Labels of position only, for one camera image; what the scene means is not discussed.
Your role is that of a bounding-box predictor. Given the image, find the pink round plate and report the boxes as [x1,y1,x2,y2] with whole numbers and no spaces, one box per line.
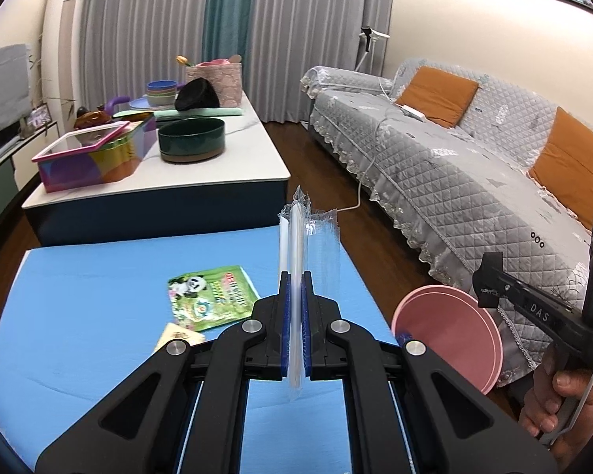
[391,285,504,396]

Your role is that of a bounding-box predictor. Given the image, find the white charging cable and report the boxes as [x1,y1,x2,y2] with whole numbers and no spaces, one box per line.
[333,76,406,213]

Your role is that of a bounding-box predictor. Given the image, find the grey covered television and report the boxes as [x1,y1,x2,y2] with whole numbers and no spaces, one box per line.
[0,43,33,135]

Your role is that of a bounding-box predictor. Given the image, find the stack of coloured bowls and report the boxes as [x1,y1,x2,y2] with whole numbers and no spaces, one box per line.
[145,79,179,108]

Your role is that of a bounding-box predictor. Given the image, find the beige tissue pack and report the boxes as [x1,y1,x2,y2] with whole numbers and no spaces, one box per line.
[151,322,206,355]

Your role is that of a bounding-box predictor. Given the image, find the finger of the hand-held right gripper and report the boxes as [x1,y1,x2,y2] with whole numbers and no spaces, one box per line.
[472,252,525,309]

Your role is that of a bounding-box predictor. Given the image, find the light green folded cloth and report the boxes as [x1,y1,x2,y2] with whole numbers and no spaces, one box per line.
[154,107,247,120]

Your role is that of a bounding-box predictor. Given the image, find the person's right hand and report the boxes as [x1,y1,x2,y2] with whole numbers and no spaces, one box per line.
[519,343,593,461]

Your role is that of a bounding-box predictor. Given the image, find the orange cushion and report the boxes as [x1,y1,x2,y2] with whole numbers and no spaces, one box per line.
[528,106,593,231]
[402,66,480,129]

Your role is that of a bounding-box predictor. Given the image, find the small photo frame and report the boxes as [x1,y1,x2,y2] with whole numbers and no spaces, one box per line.
[22,103,53,135]

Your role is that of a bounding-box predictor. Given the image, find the grey quilted sofa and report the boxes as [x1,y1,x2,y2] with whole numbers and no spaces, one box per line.
[300,56,593,387]

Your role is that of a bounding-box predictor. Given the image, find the clear plastic straw wrapper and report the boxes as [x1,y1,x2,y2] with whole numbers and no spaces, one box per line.
[277,186,338,404]

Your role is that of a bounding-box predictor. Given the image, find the bamboo plant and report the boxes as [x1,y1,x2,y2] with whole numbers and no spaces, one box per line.
[28,34,77,119]

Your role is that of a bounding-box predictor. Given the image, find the pink lace basket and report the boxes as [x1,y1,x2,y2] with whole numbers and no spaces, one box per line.
[185,56,243,108]

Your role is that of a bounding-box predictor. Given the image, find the television cabinet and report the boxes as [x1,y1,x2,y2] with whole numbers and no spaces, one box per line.
[0,118,61,240]

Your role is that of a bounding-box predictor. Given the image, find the white-topped coffee table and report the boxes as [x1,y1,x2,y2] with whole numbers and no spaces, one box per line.
[22,91,291,248]

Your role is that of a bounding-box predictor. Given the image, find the teal curtain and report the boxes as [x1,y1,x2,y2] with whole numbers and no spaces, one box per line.
[205,0,258,66]

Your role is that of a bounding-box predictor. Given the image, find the white standing air conditioner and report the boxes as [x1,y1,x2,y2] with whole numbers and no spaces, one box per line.
[42,0,88,125]

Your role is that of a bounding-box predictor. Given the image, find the dark green round bowl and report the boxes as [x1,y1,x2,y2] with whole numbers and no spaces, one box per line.
[158,117,227,164]

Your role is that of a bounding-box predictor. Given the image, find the black bowl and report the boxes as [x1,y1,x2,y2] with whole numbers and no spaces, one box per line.
[174,78,221,112]

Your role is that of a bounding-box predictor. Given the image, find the white floor stand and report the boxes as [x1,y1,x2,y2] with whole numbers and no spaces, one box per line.
[355,26,391,74]

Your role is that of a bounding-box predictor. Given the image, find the grey curtain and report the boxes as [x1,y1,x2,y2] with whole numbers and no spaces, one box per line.
[79,0,397,125]

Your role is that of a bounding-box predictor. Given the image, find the green panda snack packet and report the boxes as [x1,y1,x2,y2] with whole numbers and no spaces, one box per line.
[167,265,259,333]

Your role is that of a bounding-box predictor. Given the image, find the colourful lidded box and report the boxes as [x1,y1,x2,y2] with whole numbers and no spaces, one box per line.
[32,118,158,194]

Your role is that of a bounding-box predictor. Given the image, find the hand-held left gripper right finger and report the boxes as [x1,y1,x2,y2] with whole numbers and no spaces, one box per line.
[300,271,559,474]

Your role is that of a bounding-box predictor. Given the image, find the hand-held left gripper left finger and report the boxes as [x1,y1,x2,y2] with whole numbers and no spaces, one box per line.
[34,271,290,474]

